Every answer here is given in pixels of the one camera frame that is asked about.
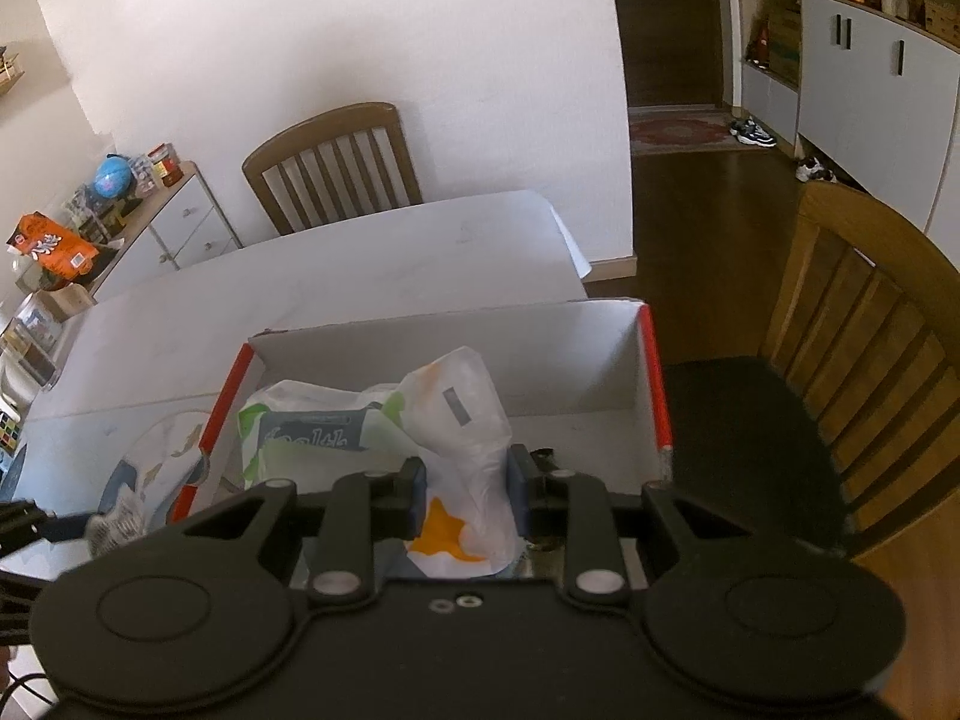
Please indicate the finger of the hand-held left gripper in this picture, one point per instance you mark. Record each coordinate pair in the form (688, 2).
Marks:
(19, 586)
(45, 526)

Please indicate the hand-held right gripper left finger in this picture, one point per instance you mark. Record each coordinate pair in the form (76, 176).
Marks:
(418, 499)

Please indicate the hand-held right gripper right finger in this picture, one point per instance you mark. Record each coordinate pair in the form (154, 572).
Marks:
(516, 491)

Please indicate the tissue pack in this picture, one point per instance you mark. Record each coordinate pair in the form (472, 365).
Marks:
(450, 420)

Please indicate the red cardboard box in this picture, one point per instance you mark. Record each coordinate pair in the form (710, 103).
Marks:
(450, 360)

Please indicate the white marble desktop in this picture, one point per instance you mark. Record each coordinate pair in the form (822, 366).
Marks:
(337, 270)

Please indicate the orange snack bag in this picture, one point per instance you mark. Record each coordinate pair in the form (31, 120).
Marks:
(56, 244)

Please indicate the white sideboard cabinet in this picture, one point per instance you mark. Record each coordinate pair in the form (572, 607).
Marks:
(180, 225)

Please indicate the blue globe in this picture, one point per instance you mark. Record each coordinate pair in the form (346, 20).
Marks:
(114, 176)

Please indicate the wooden slat-back chair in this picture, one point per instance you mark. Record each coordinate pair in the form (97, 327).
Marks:
(330, 142)

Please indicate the wooden chair with dark seat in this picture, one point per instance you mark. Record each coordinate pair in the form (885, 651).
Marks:
(862, 330)

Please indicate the patterned doormat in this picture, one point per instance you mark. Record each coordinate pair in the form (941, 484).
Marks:
(686, 129)

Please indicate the pair of dark sneakers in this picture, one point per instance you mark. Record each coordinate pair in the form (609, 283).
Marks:
(752, 133)

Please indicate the pair of white shoes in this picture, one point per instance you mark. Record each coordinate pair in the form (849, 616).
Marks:
(816, 169)

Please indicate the dark wooden door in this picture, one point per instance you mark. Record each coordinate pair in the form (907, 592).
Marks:
(667, 22)

